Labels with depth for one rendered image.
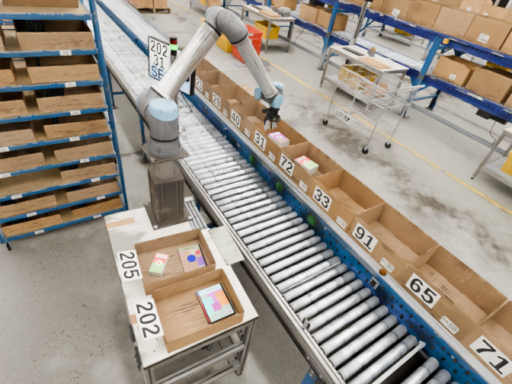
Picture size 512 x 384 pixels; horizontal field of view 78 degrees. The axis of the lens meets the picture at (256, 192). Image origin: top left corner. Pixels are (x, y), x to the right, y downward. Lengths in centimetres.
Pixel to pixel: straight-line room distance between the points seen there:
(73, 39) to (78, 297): 179
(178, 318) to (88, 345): 101
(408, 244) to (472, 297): 42
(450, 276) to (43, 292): 275
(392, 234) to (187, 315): 135
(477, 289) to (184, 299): 155
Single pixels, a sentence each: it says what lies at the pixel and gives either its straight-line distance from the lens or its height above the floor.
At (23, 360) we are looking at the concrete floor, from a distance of 269.
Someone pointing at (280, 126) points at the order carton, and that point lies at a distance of 285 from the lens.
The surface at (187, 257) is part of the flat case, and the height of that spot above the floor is 77.
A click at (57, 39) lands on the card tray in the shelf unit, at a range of 244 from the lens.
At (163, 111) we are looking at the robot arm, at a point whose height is 150.
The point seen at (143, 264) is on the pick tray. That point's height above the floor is 76.
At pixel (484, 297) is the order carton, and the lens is 212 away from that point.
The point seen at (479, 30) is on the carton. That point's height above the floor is 156.
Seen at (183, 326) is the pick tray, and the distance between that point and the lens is 170.
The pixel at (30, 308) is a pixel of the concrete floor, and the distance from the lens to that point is 288.
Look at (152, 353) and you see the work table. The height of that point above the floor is 75.
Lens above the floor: 227
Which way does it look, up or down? 39 degrees down
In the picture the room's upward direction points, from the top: 10 degrees clockwise
